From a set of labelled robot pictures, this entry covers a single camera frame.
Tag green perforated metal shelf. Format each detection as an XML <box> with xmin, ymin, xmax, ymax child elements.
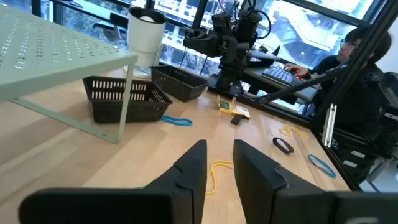
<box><xmin>0</xmin><ymin>6</ymin><xmax>139</xmax><ymax>144</ymax></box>

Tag silver metal bracket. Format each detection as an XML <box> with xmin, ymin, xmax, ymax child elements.
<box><xmin>322</xmin><ymin>103</ymin><xmax>338</xmax><ymax>149</ymax></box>

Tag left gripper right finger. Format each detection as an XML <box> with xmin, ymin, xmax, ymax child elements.
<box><xmin>233</xmin><ymin>139</ymin><xmax>398</xmax><ymax>224</ymax></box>

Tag small yellow green crayon box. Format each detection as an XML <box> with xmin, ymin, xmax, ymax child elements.
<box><xmin>216</xmin><ymin>95</ymin><xmax>251</xmax><ymax>119</ymax></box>

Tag blue rubber band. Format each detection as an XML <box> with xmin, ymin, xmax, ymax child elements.
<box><xmin>307</xmin><ymin>154</ymin><xmax>338</xmax><ymax>179</ymax></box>
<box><xmin>160</xmin><ymin>114</ymin><xmax>193</xmax><ymax>128</ymax></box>

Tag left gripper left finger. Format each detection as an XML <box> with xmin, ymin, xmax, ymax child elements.
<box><xmin>18</xmin><ymin>139</ymin><xmax>208</xmax><ymax>224</ymax></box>

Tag yellow rubber band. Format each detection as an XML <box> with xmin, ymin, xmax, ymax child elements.
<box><xmin>279</xmin><ymin>124</ymin><xmax>310</xmax><ymax>139</ymax></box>
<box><xmin>205</xmin><ymin>159</ymin><xmax>234</xmax><ymax>196</ymax></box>

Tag black plastic mesh basket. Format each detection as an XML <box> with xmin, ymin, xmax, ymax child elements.
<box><xmin>82</xmin><ymin>75</ymin><xmax>174</xmax><ymax>124</ymax></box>
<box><xmin>150</xmin><ymin>64</ymin><xmax>208</xmax><ymax>103</ymax></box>

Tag black framed window wall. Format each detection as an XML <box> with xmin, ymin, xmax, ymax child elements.
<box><xmin>30</xmin><ymin>0</ymin><xmax>398</xmax><ymax>72</ymax></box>

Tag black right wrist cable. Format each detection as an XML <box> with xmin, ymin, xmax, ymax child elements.
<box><xmin>217</xmin><ymin>0</ymin><xmax>273</xmax><ymax>40</ymax></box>

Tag black computer keyboard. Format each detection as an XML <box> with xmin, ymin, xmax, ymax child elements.
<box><xmin>262</xmin><ymin>66</ymin><xmax>302</xmax><ymax>85</ymax></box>

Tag black keyboard desk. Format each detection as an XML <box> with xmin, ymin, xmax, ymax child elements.
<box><xmin>242</xmin><ymin>67</ymin><xmax>320</xmax><ymax>105</ymax></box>

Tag person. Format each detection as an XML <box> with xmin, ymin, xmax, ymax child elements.
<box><xmin>283</xmin><ymin>26</ymin><xmax>393</xmax><ymax>141</ymax></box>

